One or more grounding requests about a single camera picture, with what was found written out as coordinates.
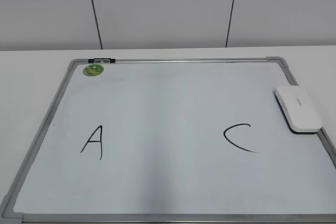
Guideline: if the white board eraser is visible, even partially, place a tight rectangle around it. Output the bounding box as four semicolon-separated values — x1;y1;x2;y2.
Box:
275;86;323;133

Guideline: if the round green magnet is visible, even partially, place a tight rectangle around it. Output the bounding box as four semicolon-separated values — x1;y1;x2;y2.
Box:
83;63;104;77

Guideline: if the black and silver board clip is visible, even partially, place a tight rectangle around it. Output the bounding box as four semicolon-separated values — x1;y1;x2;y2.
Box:
88;58;116;63

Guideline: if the white board with grey frame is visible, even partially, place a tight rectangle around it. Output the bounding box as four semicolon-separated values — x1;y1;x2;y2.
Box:
1;57;335;223

